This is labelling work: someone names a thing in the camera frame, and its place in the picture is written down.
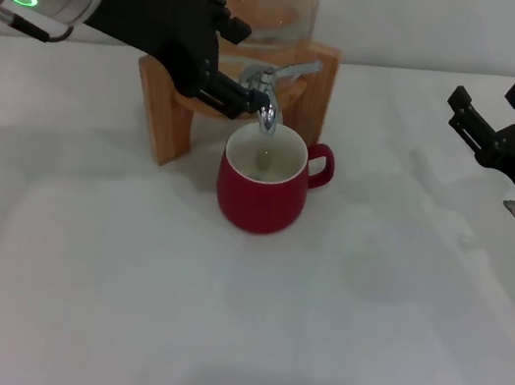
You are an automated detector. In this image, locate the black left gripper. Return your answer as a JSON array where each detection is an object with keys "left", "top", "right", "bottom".
[{"left": 70, "top": 0, "right": 283, "bottom": 125}]

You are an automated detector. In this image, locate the chrome faucet tap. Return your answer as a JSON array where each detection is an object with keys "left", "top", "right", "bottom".
[{"left": 230, "top": 48, "right": 324, "bottom": 143}]

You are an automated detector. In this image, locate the red ceramic mug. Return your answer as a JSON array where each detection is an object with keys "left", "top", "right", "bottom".
[{"left": 208, "top": 115, "right": 342, "bottom": 248}]

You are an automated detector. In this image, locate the wooden dispenser stand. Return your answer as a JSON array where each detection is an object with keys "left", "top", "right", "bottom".
[{"left": 121, "top": 11, "right": 344, "bottom": 195}]

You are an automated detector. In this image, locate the left gripper cable with plug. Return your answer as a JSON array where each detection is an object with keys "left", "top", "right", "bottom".
[{"left": 0, "top": 0, "right": 80, "bottom": 49}]

